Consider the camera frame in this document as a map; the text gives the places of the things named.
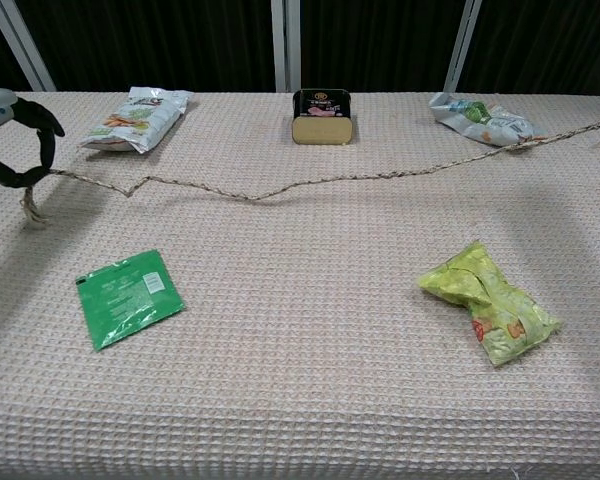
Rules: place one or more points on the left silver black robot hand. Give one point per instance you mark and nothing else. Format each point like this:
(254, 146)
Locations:
(0, 107)

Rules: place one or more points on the white carrot print snack bag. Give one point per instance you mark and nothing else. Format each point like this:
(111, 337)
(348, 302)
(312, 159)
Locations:
(137, 120)

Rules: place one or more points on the flat green foil sachet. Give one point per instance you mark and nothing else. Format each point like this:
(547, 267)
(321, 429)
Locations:
(127, 297)

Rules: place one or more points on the black luncheon meat can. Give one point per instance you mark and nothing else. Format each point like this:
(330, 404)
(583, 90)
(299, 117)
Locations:
(322, 125)

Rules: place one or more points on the beige waffle weave tablecloth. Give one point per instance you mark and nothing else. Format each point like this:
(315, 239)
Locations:
(300, 380)

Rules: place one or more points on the crumpled white blue snack bag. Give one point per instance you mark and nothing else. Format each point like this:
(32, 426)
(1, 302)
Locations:
(480, 120)

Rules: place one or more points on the yellow-green crumpled snack bag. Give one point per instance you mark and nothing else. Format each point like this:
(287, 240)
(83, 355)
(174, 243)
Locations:
(490, 305)

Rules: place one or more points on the white aluminium partition post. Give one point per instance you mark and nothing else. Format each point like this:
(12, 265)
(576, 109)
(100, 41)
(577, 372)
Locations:
(462, 45)
(22, 47)
(286, 45)

